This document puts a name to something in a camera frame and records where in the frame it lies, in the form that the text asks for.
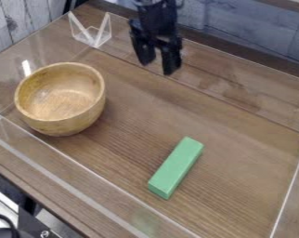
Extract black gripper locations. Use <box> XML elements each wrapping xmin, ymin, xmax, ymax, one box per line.
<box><xmin>129</xmin><ymin>0</ymin><xmax>183</xmax><ymax>75</ymax></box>

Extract green rectangular block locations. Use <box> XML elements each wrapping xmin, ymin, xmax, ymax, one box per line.
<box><xmin>148</xmin><ymin>137</ymin><xmax>204</xmax><ymax>200</ymax></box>

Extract wooden bowl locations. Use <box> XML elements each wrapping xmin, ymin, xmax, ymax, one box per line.
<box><xmin>13</xmin><ymin>62</ymin><xmax>106</xmax><ymax>137</ymax></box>

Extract clear acrylic corner bracket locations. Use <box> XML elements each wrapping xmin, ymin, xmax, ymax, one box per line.
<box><xmin>68</xmin><ymin>11</ymin><xmax>112</xmax><ymax>48</ymax></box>

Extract black metal table bracket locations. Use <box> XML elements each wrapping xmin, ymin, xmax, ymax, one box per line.
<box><xmin>17</xmin><ymin>207</ymin><xmax>52</xmax><ymax>238</ymax></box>

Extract black cable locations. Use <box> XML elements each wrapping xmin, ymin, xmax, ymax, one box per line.
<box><xmin>0</xmin><ymin>213</ymin><xmax>22</xmax><ymax>238</ymax></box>

